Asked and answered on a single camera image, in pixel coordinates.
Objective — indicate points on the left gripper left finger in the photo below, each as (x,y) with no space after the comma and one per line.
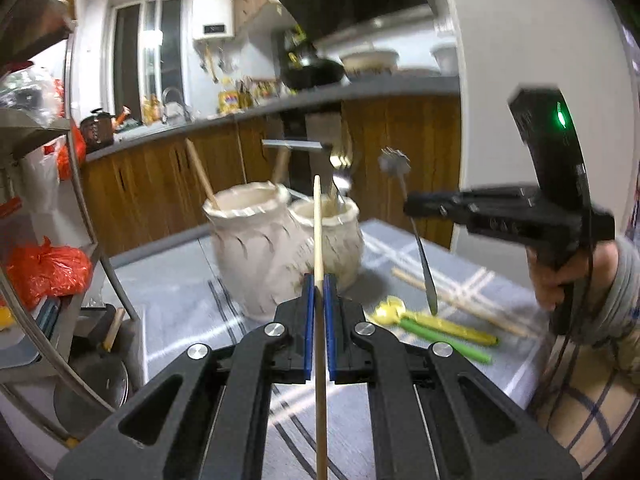
(205,416)

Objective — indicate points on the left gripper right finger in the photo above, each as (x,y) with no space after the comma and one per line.
(433,414)

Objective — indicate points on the yellow tulip spoon green handle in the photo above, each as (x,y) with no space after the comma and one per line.
(440,339)

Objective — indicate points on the round wooden chopstick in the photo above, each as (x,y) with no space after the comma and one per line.
(495,319)
(319,344)

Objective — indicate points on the yellow tulip fork yellow handle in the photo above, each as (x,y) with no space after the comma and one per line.
(392,310)

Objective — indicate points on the silver flower-handled spoon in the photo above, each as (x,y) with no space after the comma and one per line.
(396,164)

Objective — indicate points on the gold metal fork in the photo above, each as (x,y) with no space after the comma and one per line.
(342,154)

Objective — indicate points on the bamboo chopstick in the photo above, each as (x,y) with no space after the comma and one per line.
(281,166)

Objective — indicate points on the wooden kitchen cabinets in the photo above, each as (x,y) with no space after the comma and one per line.
(150,191)

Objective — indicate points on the chrome kitchen faucet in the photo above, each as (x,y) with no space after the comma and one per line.
(174,108)

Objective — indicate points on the kitchen window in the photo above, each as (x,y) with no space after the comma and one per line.
(146,52)

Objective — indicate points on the person's right hand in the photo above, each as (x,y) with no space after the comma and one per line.
(548,283)

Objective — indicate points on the grey striped table cloth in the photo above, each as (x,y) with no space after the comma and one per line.
(180,300)

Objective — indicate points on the white ceramic double utensil holder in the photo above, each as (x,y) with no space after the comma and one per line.
(264,244)

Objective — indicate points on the white ceramic pot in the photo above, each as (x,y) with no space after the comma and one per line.
(368,63)

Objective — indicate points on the red plastic bag lower shelf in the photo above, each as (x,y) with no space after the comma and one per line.
(41,271)

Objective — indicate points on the built-in steel oven drawers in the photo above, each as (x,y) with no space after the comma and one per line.
(300,154)

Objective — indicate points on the black wok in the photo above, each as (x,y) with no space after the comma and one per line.
(311,73)

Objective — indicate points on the grey stone countertop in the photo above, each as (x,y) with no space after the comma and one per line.
(397,84)

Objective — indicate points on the electric pressure cooker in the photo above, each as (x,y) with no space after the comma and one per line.
(97,130)

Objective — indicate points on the yellow oil bottle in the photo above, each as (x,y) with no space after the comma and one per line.
(228,98)

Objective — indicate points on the clear plastic bag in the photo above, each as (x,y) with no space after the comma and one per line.
(33,91)

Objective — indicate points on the white water heater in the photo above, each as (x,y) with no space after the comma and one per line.
(212,19)

